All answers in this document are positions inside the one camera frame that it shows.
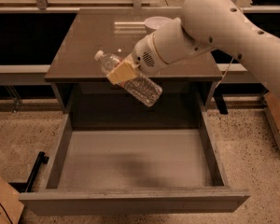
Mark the brown cardboard box left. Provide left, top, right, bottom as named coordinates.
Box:
left=0, top=176, right=24, bottom=224

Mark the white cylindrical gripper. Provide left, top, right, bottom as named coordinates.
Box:
left=105, top=35, right=171, bottom=86

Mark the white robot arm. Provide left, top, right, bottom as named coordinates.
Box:
left=106, top=0, right=280, bottom=101

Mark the white ceramic bowl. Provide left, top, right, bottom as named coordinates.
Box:
left=144, top=16, right=171, bottom=34

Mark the cardboard box right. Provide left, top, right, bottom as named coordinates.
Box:
left=264, top=92, right=280, bottom=151

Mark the clear plastic water bottle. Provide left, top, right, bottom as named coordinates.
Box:
left=94, top=50, right=162, bottom=107

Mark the black metal stand foot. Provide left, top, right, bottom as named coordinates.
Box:
left=9, top=151, right=49, bottom=193

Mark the grey horizontal rail frame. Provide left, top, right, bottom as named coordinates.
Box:
left=0, top=63, right=257, bottom=86

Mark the grey cabinet with glossy top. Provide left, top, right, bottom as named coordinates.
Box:
left=45, top=8, right=220, bottom=130

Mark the white hanging cable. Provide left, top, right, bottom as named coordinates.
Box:
left=214, top=57, right=235, bottom=91

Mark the open grey top drawer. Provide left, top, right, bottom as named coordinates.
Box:
left=20, top=93, right=249, bottom=216

